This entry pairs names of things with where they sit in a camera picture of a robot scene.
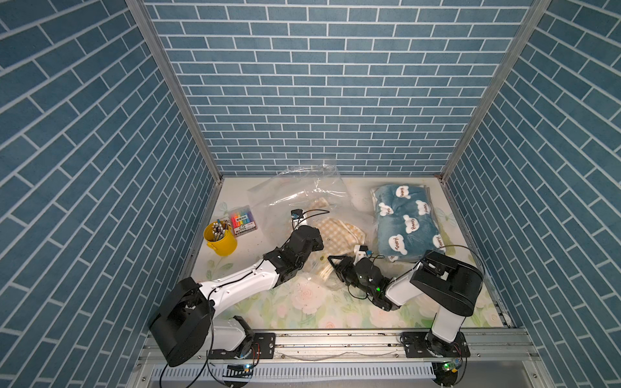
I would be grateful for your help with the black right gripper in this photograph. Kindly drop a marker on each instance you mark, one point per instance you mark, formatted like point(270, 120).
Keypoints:
point(343, 258)

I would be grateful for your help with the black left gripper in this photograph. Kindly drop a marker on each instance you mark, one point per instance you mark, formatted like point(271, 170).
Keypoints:
point(317, 244)

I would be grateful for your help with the orange checked blanket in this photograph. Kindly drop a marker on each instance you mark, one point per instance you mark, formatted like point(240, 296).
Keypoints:
point(339, 238)

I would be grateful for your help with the clear plastic vacuum bag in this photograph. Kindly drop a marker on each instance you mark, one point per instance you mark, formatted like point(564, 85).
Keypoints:
point(295, 188)

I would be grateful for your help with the teal happy bear blanket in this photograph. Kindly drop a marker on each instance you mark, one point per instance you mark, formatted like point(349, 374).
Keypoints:
point(406, 223)

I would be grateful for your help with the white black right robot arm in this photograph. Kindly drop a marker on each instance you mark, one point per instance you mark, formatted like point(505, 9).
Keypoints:
point(454, 285)

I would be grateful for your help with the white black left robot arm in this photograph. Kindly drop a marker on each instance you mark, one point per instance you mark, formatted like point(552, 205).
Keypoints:
point(188, 315)

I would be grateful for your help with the highlighter pen pack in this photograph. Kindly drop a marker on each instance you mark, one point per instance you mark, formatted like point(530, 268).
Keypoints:
point(242, 221)

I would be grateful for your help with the yellow pen cup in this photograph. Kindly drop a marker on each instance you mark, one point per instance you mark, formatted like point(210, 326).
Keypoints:
point(223, 247)

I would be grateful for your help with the pencils bundle in cup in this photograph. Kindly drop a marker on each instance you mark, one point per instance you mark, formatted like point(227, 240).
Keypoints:
point(219, 229)

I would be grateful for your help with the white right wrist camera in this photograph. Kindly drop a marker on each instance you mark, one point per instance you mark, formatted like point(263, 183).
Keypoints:
point(361, 252)

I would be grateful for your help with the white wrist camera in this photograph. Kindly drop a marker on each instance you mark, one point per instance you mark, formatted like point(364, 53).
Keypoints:
point(361, 252)
point(297, 216)

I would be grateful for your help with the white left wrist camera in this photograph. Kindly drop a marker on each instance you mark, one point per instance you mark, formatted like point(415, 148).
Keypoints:
point(297, 216)

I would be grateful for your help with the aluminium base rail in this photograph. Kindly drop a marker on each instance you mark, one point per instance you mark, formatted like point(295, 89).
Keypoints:
point(497, 357)

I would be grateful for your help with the aluminium corner post left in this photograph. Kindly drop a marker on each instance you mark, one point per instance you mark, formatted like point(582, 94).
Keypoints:
point(141, 16)

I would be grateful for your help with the aluminium corner post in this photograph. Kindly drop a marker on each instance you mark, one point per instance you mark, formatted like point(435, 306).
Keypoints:
point(141, 16)
point(518, 43)

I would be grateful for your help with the aluminium corner post right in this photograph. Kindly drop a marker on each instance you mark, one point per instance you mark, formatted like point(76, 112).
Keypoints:
point(518, 43)

